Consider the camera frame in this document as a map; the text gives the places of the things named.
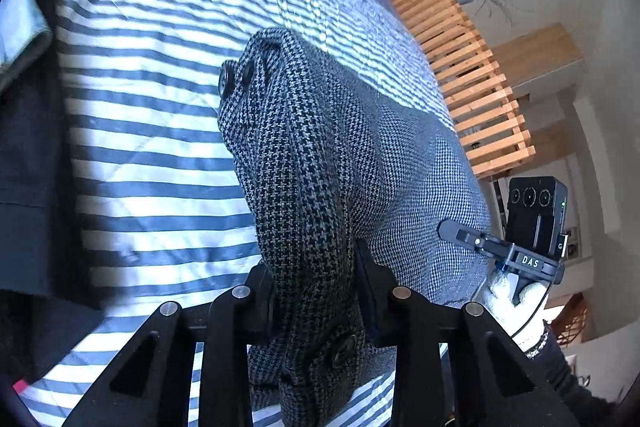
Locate grey houndstooth jacket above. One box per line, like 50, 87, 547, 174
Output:
218, 27, 489, 426

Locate black sleeve forearm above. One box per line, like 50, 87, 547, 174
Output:
525, 323, 616, 427

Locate right white gloved hand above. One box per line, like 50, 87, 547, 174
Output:
477, 269, 548, 358

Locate wooden shelf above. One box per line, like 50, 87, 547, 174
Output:
492, 23, 585, 100

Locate black garment with pink stripe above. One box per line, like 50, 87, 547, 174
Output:
0, 0, 109, 396

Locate blue white striped duvet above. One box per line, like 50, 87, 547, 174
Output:
22, 0, 450, 426

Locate light blue denim jeans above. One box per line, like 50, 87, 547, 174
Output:
0, 0, 52, 91

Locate wooden slatted bed frame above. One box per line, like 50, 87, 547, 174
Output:
390, 0, 536, 179

